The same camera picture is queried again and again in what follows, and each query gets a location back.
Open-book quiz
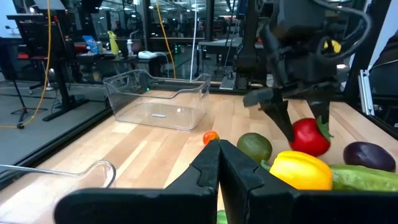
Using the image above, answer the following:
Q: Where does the olive green avocado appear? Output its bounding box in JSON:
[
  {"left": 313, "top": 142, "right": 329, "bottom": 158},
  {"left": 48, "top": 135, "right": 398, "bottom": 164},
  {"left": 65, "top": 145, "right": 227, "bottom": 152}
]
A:
[{"left": 236, "top": 132, "right": 274, "bottom": 165}]

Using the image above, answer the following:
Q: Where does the yellow spray bottle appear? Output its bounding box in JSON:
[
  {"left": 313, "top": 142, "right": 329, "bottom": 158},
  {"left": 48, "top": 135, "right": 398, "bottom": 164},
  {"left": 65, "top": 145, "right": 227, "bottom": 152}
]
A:
[{"left": 106, "top": 30, "right": 120, "bottom": 59}]

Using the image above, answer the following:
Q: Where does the aluminium extrusion bracket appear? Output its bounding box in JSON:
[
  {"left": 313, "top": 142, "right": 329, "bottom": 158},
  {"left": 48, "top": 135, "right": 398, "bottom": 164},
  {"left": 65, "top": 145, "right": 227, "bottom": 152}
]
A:
[{"left": 357, "top": 68, "right": 376, "bottom": 116}]

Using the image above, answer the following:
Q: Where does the clear plastic bin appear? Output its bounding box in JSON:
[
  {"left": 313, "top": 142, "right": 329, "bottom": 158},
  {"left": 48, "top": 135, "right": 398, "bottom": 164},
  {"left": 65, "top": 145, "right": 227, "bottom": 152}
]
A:
[
  {"left": 0, "top": 159, "right": 118, "bottom": 190},
  {"left": 102, "top": 68, "right": 212, "bottom": 132}
]

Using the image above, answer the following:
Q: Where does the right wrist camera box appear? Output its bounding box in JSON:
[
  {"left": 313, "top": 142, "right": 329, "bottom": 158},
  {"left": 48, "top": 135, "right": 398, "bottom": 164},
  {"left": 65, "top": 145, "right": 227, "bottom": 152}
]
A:
[{"left": 275, "top": 0, "right": 330, "bottom": 32}]

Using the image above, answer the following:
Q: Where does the small orange cherry tomato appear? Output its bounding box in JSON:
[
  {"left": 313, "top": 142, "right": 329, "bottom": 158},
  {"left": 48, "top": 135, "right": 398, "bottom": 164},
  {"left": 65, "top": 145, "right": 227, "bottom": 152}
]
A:
[{"left": 202, "top": 130, "right": 220, "bottom": 146}]

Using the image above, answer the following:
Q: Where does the yellow bell pepper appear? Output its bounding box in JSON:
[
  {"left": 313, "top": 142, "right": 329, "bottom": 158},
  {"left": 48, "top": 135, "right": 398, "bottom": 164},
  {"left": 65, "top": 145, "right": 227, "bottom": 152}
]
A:
[{"left": 260, "top": 150, "right": 334, "bottom": 191}]

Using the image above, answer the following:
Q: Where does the black standing desk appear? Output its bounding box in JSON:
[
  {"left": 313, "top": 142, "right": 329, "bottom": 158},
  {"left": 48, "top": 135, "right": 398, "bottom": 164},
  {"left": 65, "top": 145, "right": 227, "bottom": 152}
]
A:
[{"left": 6, "top": 12, "right": 91, "bottom": 123}]

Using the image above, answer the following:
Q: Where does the round purple eggplant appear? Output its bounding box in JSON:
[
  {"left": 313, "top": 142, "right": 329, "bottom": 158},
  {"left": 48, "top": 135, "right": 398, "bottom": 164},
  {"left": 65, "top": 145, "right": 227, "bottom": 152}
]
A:
[{"left": 343, "top": 141, "right": 397, "bottom": 173}]

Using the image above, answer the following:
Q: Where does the yellow hanging cable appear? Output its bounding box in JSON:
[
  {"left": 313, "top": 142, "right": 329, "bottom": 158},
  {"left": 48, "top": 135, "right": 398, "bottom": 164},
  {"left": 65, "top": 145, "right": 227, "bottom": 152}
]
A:
[
  {"left": 154, "top": 0, "right": 177, "bottom": 79},
  {"left": 0, "top": 0, "right": 53, "bottom": 130}
]

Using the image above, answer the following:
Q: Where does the white hanging cable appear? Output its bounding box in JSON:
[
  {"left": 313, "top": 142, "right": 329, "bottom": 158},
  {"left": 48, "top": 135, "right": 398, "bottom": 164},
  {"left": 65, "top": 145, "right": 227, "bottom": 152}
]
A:
[{"left": 189, "top": 0, "right": 199, "bottom": 81}]

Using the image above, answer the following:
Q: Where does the white electronic device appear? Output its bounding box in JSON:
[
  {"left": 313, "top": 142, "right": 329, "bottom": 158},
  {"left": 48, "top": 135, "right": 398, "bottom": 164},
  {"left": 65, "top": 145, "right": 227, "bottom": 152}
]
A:
[{"left": 137, "top": 50, "right": 159, "bottom": 60}]

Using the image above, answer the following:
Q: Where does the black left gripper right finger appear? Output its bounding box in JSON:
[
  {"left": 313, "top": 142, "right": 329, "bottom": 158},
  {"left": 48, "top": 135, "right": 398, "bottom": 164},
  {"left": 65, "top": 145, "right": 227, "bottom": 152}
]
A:
[{"left": 219, "top": 139, "right": 398, "bottom": 224}]

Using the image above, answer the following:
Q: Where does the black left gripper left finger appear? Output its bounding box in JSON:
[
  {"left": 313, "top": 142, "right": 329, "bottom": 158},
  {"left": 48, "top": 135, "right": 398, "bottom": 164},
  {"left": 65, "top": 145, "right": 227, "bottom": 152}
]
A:
[{"left": 53, "top": 139, "right": 221, "bottom": 224}]

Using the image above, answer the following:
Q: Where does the blue box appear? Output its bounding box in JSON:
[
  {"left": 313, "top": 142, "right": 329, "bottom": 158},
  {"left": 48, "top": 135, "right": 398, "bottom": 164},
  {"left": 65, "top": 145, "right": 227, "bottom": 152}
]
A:
[{"left": 81, "top": 35, "right": 100, "bottom": 54}]

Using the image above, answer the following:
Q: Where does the green bell pepper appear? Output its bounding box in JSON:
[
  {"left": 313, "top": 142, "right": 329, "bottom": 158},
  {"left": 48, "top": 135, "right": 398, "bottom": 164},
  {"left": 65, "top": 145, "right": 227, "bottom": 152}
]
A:
[{"left": 216, "top": 210, "right": 229, "bottom": 224}]

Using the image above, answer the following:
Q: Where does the black table edge rail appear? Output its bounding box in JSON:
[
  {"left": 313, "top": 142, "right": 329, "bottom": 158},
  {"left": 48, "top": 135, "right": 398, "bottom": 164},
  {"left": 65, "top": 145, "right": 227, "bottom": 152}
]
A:
[{"left": 0, "top": 104, "right": 114, "bottom": 191}]

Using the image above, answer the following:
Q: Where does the black workbench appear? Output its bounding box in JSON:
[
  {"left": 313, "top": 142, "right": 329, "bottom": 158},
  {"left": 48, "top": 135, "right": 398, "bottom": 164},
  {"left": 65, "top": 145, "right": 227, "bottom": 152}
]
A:
[{"left": 197, "top": 37, "right": 243, "bottom": 78}]

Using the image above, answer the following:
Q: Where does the black office desk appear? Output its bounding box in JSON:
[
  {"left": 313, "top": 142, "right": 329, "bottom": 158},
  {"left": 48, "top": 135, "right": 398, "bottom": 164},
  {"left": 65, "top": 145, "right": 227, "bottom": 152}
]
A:
[{"left": 74, "top": 51, "right": 171, "bottom": 84}]

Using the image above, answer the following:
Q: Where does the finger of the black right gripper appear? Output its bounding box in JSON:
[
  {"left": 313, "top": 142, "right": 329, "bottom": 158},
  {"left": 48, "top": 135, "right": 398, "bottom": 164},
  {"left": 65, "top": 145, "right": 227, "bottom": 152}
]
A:
[
  {"left": 242, "top": 88, "right": 295, "bottom": 143},
  {"left": 306, "top": 93, "right": 331, "bottom": 129}
]

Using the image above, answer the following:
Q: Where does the black rig frame post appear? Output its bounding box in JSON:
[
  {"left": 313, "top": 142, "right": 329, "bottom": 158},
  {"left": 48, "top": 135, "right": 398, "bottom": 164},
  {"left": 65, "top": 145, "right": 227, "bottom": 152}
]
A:
[{"left": 343, "top": 0, "right": 393, "bottom": 102}]

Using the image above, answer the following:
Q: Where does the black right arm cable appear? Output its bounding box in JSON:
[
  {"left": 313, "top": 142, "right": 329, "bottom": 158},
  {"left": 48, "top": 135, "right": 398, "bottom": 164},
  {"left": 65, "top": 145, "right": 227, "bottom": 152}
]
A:
[{"left": 312, "top": 0, "right": 373, "bottom": 63}]

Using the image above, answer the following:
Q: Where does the dark purple eggplant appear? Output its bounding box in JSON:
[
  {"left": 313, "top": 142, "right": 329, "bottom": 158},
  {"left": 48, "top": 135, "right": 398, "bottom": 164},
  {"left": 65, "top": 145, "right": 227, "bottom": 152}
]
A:
[{"left": 329, "top": 164, "right": 398, "bottom": 192}]

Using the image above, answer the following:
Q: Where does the black tripod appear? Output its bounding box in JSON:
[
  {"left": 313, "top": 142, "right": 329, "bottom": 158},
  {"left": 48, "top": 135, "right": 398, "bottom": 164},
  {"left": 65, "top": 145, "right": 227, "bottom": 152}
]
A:
[{"left": 0, "top": 37, "right": 48, "bottom": 124}]

